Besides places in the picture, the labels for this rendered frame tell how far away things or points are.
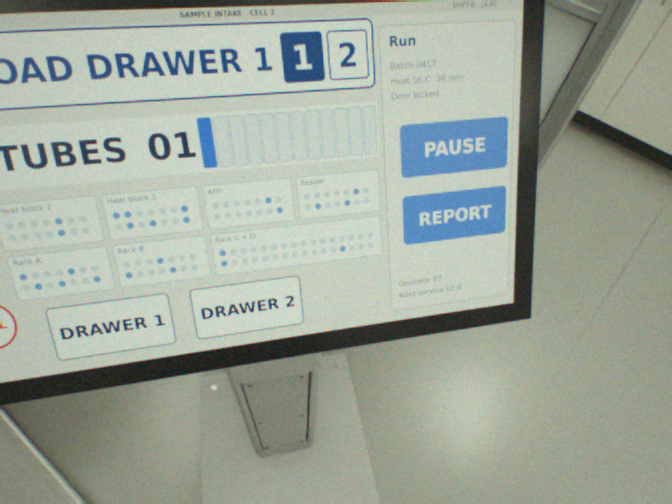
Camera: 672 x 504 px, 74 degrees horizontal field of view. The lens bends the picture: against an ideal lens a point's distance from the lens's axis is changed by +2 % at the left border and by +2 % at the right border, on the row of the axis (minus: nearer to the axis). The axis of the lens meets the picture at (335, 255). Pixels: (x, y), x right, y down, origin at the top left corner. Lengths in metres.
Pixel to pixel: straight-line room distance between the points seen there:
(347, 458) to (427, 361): 0.41
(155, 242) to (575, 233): 1.83
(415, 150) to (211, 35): 0.18
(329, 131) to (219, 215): 0.11
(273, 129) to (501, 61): 0.20
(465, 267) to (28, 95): 0.38
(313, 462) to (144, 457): 0.47
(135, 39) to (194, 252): 0.16
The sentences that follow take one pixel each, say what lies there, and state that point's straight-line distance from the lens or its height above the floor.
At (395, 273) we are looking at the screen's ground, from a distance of 0.41.
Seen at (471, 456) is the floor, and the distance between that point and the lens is 1.45.
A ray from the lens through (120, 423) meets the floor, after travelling 1.49.
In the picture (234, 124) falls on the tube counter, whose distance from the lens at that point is 0.37.
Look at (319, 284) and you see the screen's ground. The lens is 0.39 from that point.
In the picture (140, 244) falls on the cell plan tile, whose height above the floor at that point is 1.05.
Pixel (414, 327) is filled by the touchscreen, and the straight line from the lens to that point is 0.43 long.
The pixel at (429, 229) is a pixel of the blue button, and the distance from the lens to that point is 0.41.
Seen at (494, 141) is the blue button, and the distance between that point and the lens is 0.42.
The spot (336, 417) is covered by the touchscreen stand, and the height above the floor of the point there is 0.04.
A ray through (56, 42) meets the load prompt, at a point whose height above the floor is 1.17.
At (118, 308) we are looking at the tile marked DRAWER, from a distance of 0.41.
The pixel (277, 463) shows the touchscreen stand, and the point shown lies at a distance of 1.33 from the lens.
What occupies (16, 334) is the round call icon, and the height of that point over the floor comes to 1.01.
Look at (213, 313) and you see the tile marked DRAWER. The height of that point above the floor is 1.00.
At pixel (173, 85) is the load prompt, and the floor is 1.14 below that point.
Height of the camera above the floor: 1.35
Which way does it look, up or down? 54 degrees down
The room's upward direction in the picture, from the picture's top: 6 degrees clockwise
